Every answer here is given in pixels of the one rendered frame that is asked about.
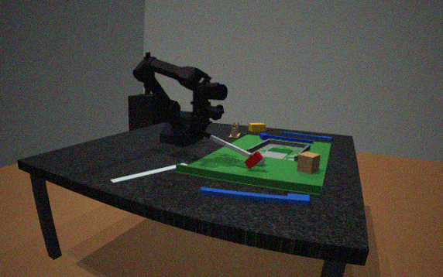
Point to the white flat bar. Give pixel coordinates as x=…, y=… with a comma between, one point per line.
x=130, y=177

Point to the yellow block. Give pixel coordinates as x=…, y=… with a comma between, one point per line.
x=257, y=127

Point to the white golf ball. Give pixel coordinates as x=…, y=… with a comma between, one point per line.
x=261, y=161

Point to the tan cube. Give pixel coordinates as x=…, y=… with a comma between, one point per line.
x=308, y=162

